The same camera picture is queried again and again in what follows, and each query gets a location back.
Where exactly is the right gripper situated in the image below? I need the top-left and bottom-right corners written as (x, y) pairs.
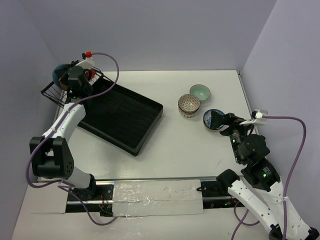
top-left (209, 108), bottom-right (257, 162)

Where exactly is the red floral bowl white inside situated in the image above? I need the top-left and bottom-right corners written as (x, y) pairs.
top-left (84, 69), bottom-right (97, 81)

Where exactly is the teal bowl tan inside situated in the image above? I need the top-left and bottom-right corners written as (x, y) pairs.
top-left (52, 63), bottom-right (71, 91)

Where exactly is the brown patterned bowl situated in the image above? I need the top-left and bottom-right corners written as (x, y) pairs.
top-left (178, 94), bottom-right (201, 108)

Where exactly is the white bowl orange rim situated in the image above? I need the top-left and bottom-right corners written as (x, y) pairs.
top-left (180, 111), bottom-right (196, 118)

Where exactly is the blue triangle patterned bowl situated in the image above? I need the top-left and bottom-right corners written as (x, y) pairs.
top-left (178, 106), bottom-right (200, 118)

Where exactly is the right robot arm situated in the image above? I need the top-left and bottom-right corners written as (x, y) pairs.
top-left (203, 109), bottom-right (320, 240)

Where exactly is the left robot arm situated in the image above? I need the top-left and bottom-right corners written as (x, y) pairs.
top-left (25, 66), bottom-right (98, 201)

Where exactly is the blue floral bowl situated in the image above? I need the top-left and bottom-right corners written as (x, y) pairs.
top-left (203, 108), bottom-right (225, 131)

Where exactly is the mint green bowl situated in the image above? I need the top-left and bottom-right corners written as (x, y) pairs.
top-left (189, 84), bottom-right (211, 102)

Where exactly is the black plastic drain tray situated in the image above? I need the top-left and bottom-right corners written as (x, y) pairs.
top-left (78, 84), bottom-right (164, 157)

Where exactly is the white taped sheet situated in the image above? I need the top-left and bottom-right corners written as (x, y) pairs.
top-left (112, 179), bottom-right (204, 217)

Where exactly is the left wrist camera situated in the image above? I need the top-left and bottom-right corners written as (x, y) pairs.
top-left (76, 51), bottom-right (95, 70)

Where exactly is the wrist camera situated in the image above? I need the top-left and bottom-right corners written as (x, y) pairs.
top-left (240, 109), bottom-right (268, 126)
top-left (76, 51), bottom-right (95, 70)

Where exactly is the black wire dish rack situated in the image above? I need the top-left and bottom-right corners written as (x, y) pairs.
top-left (40, 64), bottom-right (104, 107)

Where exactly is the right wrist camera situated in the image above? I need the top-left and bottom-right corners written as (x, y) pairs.
top-left (240, 109), bottom-right (268, 126)

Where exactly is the black mounting rail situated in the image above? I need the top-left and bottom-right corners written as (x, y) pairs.
top-left (65, 179), bottom-right (238, 217)

